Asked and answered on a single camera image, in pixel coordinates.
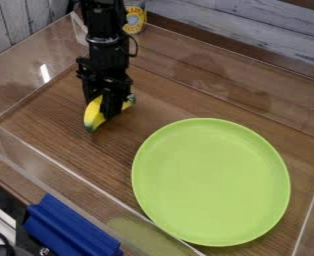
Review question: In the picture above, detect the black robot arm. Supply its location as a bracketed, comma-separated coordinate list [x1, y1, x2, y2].
[76, 0, 135, 119]

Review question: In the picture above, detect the green round plate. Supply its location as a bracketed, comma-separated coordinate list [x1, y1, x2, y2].
[131, 118, 291, 247]

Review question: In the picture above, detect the clear acrylic enclosure wall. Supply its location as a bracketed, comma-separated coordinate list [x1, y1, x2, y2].
[0, 15, 203, 256]

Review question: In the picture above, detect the black cable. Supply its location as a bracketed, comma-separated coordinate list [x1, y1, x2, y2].
[0, 230, 17, 256]

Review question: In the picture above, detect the yellow labelled tin can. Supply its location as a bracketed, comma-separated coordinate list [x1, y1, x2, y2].
[124, 0, 147, 35]

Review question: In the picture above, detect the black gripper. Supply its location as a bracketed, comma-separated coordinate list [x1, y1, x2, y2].
[76, 34, 132, 119]

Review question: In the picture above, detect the yellow toy banana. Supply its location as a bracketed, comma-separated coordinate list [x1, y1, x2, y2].
[83, 94, 136, 133]

